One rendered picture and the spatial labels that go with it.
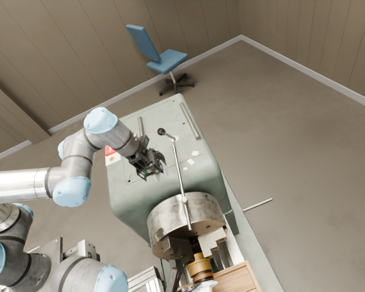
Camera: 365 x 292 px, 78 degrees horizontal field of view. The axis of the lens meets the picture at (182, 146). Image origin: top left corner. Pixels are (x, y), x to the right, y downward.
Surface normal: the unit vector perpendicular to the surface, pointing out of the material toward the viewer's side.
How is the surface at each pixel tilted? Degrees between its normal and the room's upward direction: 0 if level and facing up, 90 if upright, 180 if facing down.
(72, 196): 90
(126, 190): 0
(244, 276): 0
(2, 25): 90
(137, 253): 0
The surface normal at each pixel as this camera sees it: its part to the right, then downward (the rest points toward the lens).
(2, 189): 0.18, 0.04
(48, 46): 0.36, 0.62
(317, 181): -0.29, -0.63
